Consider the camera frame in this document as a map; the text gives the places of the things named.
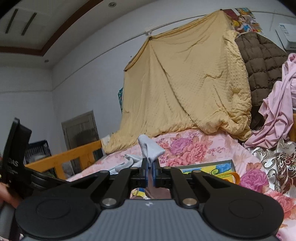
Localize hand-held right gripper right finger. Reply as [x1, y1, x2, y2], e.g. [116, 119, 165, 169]
[151, 159, 232, 208]

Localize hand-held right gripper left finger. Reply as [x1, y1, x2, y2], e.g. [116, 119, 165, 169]
[67, 158, 149, 208]

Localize grey cloth with white trim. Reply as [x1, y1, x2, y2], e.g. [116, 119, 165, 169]
[109, 154, 142, 175]

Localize light grey sock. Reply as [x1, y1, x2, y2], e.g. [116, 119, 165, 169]
[138, 135, 166, 164]

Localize grey box with colourful picture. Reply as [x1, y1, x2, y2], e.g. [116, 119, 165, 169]
[129, 159, 236, 200]

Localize person's left hand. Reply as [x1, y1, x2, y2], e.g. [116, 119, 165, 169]
[0, 182, 22, 208]

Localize brown sock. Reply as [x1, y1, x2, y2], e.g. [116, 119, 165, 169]
[132, 176, 172, 200]

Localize black plastic crate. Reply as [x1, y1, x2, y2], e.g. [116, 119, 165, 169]
[24, 140, 57, 177]

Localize white crumpled cloth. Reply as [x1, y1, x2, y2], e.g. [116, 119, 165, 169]
[101, 135, 112, 151]

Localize pink floral bedsheet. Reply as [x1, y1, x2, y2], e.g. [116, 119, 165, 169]
[66, 129, 296, 241]

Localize grey door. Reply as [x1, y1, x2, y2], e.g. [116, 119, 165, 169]
[61, 110, 99, 151]

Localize teal patterned cloth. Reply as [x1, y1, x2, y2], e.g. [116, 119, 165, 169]
[117, 88, 124, 113]

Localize yellow quilt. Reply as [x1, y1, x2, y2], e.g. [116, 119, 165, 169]
[105, 9, 252, 154]

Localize beige patterned cloth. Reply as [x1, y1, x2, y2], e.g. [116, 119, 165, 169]
[252, 137, 296, 193]

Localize ceiling vent slot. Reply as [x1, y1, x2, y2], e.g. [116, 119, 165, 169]
[21, 12, 37, 36]
[5, 9, 19, 34]

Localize pink cloth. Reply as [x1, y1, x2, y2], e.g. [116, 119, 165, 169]
[244, 53, 296, 149]

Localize brown quilted blanket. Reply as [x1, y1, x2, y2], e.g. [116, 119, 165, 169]
[235, 32, 289, 130]

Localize white air conditioner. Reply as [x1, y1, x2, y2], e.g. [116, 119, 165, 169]
[275, 23, 296, 51]

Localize wooden bed frame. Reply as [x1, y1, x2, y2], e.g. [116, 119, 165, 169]
[24, 139, 103, 180]

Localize curtain wire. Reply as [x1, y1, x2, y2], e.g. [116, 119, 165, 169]
[126, 9, 279, 42]

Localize colourful wall poster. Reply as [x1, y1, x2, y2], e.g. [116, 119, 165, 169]
[222, 8, 264, 36]

